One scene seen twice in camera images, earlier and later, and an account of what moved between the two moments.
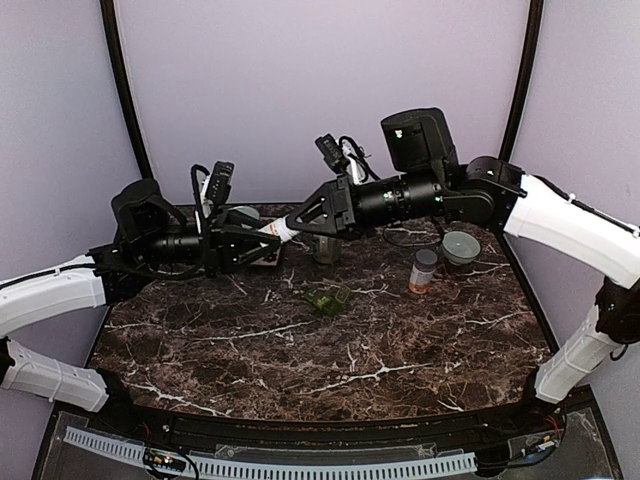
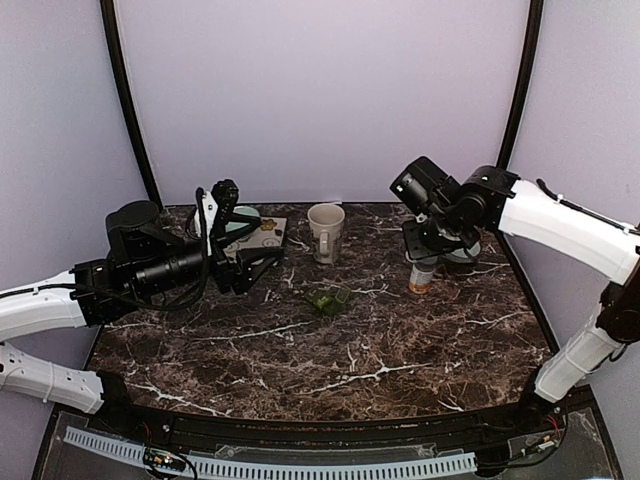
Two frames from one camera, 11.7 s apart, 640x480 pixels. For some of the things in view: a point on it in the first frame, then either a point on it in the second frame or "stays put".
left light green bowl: [246, 210] stays put
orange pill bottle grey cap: [423, 270] stays put
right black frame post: [523, 79] stays put
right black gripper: [342, 209] → [416, 248]
